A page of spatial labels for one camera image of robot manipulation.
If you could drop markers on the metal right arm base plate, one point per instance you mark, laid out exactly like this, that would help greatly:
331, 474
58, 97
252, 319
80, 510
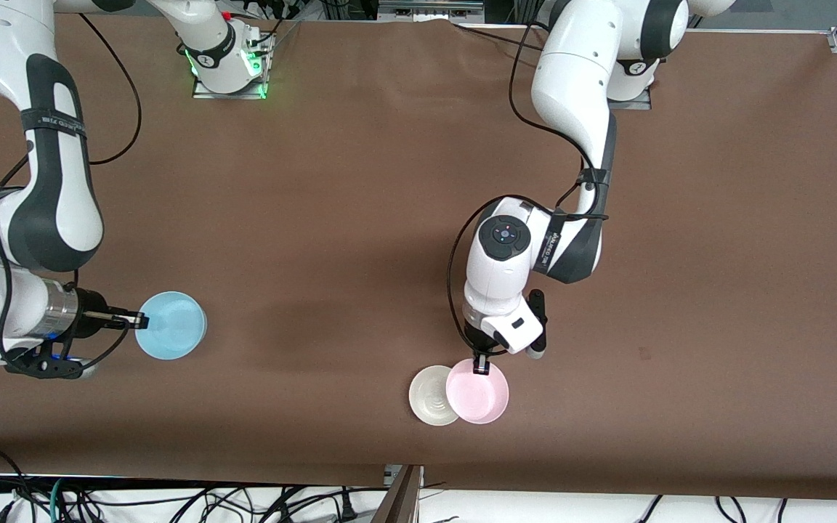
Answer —
229, 95

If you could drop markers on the aluminium frame post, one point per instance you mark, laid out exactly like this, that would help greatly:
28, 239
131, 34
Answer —
400, 501

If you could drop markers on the white bowl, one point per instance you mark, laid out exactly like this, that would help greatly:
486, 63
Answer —
429, 398

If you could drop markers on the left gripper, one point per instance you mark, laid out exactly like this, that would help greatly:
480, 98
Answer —
478, 343

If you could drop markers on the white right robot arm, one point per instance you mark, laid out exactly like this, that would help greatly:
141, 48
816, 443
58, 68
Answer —
55, 218

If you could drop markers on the black power plug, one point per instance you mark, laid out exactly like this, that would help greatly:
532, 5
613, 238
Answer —
347, 508

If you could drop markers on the brown paper table cover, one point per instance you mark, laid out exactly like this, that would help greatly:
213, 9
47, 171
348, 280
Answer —
317, 218

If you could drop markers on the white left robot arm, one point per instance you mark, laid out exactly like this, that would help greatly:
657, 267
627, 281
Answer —
571, 80

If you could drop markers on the blue bowl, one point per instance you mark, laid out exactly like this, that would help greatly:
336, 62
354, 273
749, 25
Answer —
171, 327

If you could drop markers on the aluminium profile upright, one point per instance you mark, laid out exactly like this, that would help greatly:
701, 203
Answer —
524, 10

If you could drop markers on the pink bowl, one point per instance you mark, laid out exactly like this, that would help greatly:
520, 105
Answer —
478, 394

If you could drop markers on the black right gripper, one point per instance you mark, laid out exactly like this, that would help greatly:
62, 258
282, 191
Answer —
89, 314

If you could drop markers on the grey metal box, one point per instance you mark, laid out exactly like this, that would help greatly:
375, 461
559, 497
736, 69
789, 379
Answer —
429, 9

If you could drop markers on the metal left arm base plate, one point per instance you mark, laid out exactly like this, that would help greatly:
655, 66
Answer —
633, 105

